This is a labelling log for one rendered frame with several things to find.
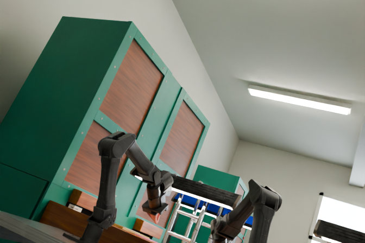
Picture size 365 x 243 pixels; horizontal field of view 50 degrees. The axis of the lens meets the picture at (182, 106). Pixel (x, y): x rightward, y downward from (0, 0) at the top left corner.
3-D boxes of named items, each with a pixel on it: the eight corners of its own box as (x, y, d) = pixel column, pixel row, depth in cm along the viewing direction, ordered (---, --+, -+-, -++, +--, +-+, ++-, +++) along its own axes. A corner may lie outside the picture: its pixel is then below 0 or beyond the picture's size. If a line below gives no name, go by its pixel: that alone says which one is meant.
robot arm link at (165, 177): (162, 181, 179) (157, 158, 176) (176, 185, 173) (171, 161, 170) (144, 194, 171) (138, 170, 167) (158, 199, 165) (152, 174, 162)
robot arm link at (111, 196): (105, 221, 153) (113, 138, 154) (115, 225, 149) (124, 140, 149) (92, 223, 149) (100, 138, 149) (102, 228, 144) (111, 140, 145)
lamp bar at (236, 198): (235, 208, 180) (240, 193, 182) (128, 173, 210) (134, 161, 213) (239, 212, 186) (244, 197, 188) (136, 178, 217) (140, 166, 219)
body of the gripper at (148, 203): (150, 200, 178) (149, 187, 175) (169, 207, 173) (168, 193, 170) (141, 209, 173) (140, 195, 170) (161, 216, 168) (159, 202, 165)
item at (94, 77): (51, 182, 185) (132, 20, 215) (-19, 155, 212) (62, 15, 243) (168, 235, 295) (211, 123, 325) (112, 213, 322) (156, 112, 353)
